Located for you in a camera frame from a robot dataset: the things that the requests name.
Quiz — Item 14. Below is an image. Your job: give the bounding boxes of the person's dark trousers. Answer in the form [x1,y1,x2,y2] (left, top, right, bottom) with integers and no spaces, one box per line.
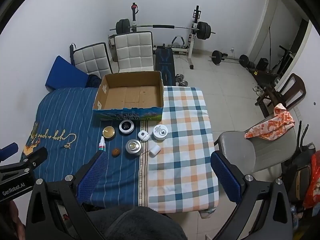
[84,204,188,240]

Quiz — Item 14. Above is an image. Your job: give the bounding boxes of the white barbell rack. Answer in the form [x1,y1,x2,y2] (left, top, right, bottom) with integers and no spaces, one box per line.
[187,5,203,70]

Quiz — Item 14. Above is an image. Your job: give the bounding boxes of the black box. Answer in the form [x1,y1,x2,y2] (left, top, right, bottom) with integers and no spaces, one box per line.
[257,58,269,71]

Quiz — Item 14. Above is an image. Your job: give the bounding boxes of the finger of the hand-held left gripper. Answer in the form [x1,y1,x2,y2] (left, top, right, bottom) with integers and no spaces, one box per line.
[0,142,19,162]
[20,147,48,170]

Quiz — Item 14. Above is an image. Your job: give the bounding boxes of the short barbell black plates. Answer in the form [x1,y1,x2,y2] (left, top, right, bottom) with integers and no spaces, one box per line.
[211,50,250,68]

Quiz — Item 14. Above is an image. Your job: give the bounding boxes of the dark wooden chair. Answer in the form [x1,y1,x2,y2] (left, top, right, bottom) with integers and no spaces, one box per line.
[254,73,307,118]

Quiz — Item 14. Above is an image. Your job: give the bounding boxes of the blue foam mat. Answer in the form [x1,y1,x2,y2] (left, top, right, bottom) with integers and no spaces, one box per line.
[45,55,88,90]

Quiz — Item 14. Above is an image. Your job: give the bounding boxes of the black and white round jar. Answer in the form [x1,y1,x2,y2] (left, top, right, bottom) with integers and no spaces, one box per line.
[119,120,134,135]

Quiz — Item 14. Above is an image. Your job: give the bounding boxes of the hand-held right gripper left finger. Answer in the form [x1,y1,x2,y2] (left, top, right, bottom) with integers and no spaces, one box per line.
[26,151,109,240]

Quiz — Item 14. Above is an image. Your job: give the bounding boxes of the orange floral cloth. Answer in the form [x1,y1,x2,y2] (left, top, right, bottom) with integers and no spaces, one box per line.
[244,104,295,141]

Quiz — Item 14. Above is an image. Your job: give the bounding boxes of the checked blue orange blanket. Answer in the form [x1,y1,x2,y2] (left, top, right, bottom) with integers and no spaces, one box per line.
[147,86,220,219]

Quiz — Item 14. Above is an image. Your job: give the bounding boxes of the white jar with printed lid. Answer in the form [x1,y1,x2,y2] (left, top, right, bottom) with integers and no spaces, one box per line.
[152,124,168,141]

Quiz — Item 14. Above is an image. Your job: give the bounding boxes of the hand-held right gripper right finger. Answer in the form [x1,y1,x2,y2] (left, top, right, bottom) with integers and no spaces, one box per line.
[210,151,293,240]

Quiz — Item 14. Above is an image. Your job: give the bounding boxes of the black backpack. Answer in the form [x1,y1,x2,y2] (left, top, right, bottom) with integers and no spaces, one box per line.
[282,149,316,205]

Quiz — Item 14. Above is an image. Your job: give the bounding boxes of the white quilted chair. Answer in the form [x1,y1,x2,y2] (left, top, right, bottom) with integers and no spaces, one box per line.
[70,42,113,79]
[112,31,154,74]

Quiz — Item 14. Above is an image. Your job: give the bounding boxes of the barbell with black plates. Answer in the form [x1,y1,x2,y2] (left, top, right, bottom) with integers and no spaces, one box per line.
[115,19,216,40]

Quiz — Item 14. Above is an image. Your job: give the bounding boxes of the cardboard box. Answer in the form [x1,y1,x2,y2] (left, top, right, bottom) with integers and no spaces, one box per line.
[92,71,164,128]

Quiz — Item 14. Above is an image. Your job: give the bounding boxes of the gold lid jar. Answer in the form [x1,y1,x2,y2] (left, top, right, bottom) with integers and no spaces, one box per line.
[103,126,116,140]

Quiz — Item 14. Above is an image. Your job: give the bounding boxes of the grey plastic chair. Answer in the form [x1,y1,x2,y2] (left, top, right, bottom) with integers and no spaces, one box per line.
[215,114,298,173]

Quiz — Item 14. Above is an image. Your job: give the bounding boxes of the white door frame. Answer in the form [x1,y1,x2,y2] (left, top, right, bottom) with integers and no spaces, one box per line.
[246,0,310,68]

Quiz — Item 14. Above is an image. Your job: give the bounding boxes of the black weight bench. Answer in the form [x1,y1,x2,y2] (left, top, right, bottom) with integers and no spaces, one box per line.
[154,44,176,86]

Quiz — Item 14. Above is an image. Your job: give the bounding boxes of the grey pull-down handle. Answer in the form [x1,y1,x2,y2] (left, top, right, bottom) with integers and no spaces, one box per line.
[172,35,186,48]

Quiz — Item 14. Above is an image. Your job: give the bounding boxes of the silver round tin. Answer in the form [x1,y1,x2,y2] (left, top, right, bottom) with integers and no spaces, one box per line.
[125,139,143,157]

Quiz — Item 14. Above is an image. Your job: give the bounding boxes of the red printed bag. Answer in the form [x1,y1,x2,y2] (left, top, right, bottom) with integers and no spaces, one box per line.
[303,151,320,209]

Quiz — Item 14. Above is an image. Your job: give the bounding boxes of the small white cylinder bottle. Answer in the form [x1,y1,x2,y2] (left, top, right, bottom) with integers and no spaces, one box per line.
[149,144,161,157]

